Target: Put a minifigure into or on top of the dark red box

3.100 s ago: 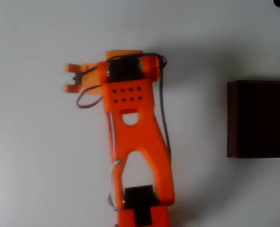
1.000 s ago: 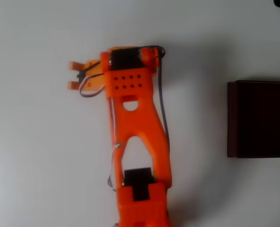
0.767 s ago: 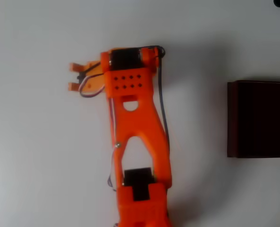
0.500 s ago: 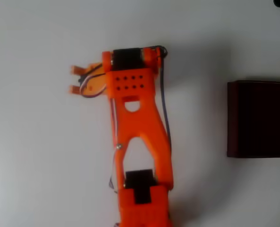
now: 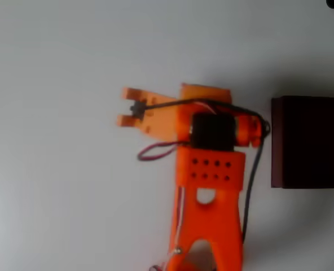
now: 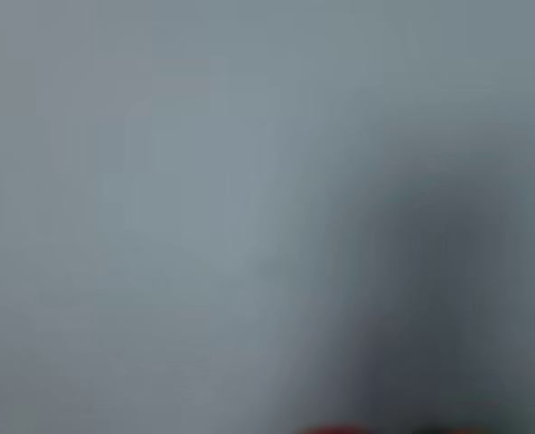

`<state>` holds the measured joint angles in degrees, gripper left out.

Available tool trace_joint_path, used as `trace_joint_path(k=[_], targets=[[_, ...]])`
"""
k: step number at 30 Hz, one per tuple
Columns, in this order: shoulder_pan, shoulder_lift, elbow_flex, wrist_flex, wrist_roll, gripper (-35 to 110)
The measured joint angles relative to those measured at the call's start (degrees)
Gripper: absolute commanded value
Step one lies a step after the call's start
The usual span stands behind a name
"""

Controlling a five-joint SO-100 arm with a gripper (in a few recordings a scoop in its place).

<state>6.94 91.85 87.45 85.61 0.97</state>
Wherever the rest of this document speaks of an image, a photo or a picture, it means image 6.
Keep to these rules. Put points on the small red toy figure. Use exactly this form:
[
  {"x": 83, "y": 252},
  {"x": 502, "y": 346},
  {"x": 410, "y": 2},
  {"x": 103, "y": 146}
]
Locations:
[{"x": 333, "y": 430}]

